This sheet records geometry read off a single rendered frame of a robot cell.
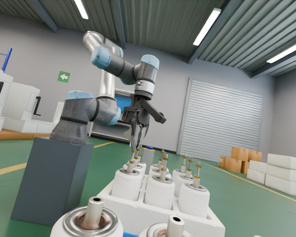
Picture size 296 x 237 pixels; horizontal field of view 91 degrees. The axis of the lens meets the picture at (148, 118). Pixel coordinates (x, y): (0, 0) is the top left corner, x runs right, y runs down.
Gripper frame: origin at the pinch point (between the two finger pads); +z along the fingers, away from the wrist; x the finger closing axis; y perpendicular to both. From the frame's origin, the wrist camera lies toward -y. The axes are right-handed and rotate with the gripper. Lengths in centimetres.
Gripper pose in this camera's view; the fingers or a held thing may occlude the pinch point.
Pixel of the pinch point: (136, 146)
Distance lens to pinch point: 54.2
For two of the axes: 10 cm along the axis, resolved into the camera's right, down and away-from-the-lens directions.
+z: -2.0, 9.7, -1.3
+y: -8.2, -1.0, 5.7
